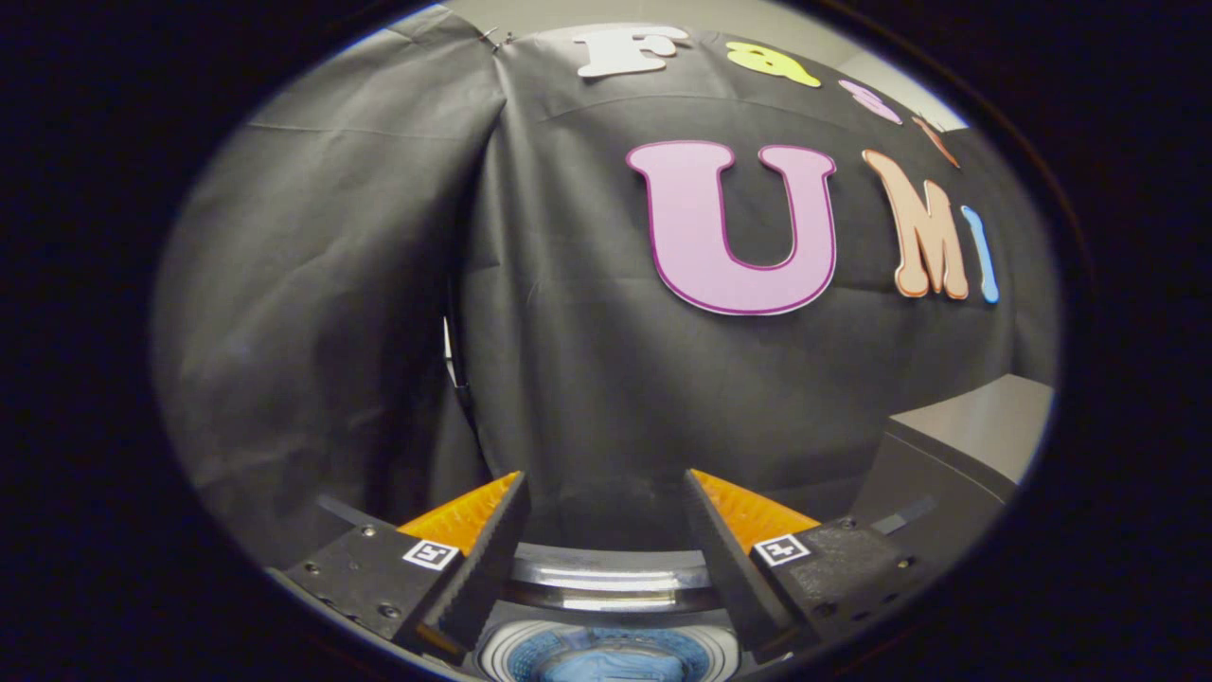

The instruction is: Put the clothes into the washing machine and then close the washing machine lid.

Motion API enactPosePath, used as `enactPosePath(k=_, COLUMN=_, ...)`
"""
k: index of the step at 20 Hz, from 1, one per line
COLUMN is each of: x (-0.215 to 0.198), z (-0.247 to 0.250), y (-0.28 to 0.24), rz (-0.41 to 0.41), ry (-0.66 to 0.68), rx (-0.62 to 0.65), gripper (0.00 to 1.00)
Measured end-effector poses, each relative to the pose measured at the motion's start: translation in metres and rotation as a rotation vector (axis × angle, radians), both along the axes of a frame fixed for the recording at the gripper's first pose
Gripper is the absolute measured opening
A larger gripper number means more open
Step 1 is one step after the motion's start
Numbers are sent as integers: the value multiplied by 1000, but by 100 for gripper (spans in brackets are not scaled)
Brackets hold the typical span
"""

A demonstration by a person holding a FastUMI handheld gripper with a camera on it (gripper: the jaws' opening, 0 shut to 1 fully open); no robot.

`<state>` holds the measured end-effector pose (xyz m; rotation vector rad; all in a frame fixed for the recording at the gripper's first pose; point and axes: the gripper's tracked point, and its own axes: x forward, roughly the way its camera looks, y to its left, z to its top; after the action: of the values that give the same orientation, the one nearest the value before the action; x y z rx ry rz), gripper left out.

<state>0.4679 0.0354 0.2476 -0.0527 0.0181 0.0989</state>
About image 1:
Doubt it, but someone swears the white cabinet with grey top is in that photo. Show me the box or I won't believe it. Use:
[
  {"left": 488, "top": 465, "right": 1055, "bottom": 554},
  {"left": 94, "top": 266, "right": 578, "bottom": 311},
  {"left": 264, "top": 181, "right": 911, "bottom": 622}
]
[{"left": 847, "top": 374, "right": 1055, "bottom": 569}]

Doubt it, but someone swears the black backdrop cloth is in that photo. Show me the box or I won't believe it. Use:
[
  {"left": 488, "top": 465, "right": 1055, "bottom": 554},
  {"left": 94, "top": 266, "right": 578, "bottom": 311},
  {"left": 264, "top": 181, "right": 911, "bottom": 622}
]
[{"left": 151, "top": 9, "right": 1060, "bottom": 569}]

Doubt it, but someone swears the light blue shirt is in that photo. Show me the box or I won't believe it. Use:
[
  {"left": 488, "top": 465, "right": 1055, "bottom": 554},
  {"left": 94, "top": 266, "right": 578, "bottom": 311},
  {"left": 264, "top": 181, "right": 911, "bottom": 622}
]
[{"left": 540, "top": 649, "right": 687, "bottom": 682}]

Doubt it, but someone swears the dark washing machine lid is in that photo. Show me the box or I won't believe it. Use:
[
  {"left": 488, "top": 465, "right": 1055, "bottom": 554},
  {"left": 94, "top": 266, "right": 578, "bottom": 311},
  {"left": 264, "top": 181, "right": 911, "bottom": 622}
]
[{"left": 317, "top": 493, "right": 934, "bottom": 617}]

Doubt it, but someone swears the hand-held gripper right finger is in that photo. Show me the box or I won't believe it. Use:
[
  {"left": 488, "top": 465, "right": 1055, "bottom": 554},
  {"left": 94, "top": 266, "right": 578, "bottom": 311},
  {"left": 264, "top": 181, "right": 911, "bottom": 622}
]
[{"left": 682, "top": 468, "right": 934, "bottom": 664}]

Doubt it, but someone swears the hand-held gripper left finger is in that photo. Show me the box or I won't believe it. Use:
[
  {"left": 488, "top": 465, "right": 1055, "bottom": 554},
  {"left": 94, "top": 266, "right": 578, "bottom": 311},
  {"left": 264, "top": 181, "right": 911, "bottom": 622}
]
[{"left": 268, "top": 471, "right": 531, "bottom": 664}]

